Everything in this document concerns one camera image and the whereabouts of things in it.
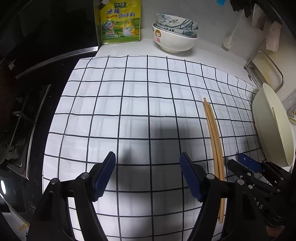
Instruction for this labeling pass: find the metal rack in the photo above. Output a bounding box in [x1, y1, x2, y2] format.
[245, 50, 284, 93]

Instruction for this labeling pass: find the white brush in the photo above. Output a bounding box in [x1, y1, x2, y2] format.
[223, 10, 244, 50]

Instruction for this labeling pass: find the white black checkered cloth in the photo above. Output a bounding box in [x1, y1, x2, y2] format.
[42, 54, 262, 241]

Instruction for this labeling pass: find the cream oval plate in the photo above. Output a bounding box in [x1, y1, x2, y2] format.
[252, 83, 296, 168]

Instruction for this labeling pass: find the hanging paper slip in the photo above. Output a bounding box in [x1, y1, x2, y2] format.
[252, 9, 265, 30]
[266, 22, 282, 52]

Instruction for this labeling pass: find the white bowl with cartoon girl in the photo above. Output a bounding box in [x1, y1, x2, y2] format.
[152, 23, 199, 54]

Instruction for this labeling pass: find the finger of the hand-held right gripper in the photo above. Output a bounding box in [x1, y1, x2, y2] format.
[227, 159, 280, 194]
[238, 153, 290, 186]

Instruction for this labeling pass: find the yellow green seasoning bag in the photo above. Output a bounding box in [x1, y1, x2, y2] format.
[94, 0, 141, 45]

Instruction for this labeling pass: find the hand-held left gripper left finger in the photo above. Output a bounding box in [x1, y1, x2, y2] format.
[26, 152, 116, 241]

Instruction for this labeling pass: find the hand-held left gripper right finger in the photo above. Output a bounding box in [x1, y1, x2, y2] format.
[180, 152, 270, 241]

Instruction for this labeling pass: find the blue patterned bowl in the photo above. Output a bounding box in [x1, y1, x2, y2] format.
[155, 13, 200, 30]
[159, 25, 199, 38]

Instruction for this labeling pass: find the black gas stove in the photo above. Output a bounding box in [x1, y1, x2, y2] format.
[0, 0, 100, 241]

